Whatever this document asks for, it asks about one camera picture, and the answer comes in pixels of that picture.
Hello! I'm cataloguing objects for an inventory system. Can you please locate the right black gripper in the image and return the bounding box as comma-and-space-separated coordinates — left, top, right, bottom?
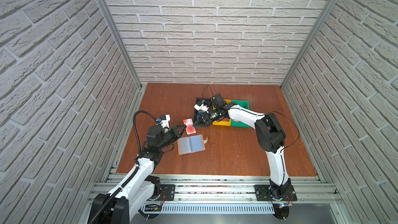
194, 108, 221, 128

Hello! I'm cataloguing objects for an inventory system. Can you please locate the tan leather card holder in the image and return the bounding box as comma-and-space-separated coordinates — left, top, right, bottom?
177, 134, 208, 155

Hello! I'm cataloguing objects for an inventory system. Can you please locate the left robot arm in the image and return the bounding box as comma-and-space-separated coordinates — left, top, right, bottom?
87, 124, 187, 224

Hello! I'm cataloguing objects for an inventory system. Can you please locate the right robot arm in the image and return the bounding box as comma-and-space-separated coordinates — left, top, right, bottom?
193, 94, 293, 200

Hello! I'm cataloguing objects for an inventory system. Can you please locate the black storage bin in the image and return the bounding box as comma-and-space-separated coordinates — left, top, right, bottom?
194, 98, 213, 128

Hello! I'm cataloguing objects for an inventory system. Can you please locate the yellow storage bin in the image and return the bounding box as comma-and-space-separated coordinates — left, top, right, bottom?
212, 100, 232, 127

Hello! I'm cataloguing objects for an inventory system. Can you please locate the green storage bin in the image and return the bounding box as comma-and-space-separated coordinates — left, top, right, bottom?
231, 100, 250, 128

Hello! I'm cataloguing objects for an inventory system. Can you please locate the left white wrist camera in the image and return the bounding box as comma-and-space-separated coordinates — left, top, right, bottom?
157, 115, 171, 132

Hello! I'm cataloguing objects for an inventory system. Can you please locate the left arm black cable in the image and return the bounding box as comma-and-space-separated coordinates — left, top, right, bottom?
133, 110, 158, 155

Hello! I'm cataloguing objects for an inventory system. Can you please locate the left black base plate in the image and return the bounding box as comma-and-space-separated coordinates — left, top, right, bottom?
148, 184, 176, 201

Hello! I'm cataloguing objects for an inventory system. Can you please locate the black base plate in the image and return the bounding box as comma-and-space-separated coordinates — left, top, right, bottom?
148, 184, 176, 201
254, 185, 297, 202

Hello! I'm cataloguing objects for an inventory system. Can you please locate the aluminium rail frame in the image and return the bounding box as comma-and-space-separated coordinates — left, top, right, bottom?
86, 174, 346, 215

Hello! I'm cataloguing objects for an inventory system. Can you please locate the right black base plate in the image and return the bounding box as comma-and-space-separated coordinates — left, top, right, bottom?
254, 185, 297, 202

